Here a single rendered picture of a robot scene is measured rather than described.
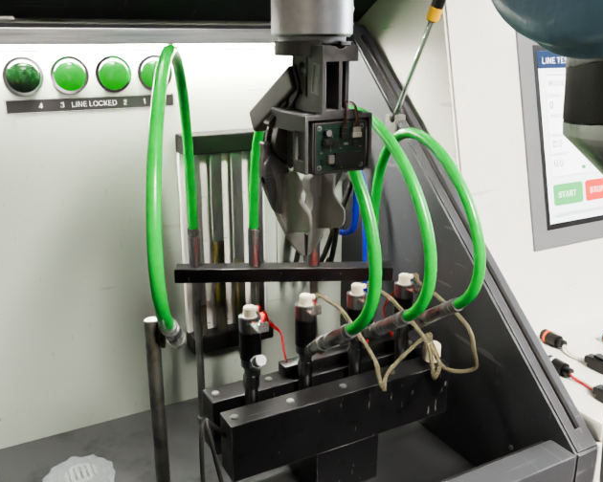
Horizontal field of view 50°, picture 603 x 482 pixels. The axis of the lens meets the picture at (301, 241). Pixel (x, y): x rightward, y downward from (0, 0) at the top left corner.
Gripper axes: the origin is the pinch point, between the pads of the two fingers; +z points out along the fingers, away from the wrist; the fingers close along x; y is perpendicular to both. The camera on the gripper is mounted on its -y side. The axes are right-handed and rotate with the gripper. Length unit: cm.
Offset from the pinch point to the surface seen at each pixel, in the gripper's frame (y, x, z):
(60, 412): -40, -21, 36
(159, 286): 2.8, -16.1, 1.1
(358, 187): 0.5, 6.6, -5.1
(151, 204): 1.7, -16.0, -6.3
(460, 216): -11.0, 31.8, 4.1
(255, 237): -27.1, 6.9, 8.0
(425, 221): 1.9, 14.7, -0.6
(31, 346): -40, -24, 24
